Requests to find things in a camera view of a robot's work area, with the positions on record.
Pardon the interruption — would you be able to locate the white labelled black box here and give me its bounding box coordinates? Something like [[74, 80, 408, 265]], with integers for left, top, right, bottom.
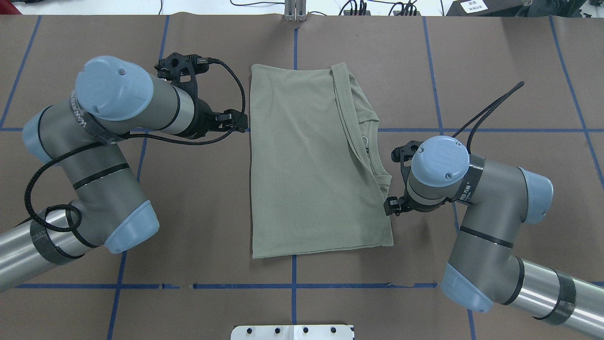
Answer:
[[445, 0, 533, 17]]

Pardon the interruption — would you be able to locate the aluminium frame post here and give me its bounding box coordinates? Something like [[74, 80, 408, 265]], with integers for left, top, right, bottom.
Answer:
[[283, 0, 308, 22]]

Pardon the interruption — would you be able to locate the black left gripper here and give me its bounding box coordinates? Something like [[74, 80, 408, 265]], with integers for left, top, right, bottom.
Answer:
[[188, 98, 249, 140]]

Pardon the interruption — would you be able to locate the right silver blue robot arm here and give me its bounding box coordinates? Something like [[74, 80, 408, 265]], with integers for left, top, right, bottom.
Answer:
[[384, 136, 604, 340]]

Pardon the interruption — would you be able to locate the orange black connector board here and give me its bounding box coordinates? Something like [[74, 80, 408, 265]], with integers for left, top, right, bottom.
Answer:
[[338, 0, 421, 17]]

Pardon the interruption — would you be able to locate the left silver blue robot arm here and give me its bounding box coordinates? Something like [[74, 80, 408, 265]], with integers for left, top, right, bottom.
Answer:
[[1, 52, 248, 292]]

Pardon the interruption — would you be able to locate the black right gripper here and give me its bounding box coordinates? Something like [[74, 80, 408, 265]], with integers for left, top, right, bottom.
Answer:
[[383, 189, 451, 216]]

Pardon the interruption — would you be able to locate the olive green long-sleeve shirt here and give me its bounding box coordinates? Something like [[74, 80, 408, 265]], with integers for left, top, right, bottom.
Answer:
[[250, 63, 394, 259]]

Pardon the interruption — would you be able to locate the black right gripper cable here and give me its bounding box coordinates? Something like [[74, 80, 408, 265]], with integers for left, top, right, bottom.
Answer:
[[451, 81, 525, 154]]

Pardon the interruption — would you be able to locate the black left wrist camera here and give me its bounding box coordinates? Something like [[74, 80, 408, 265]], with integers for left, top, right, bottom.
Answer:
[[154, 52, 210, 97]]

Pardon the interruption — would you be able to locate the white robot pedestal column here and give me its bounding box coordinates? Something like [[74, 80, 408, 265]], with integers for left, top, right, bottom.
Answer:
[[230, 323, 355, 340]]

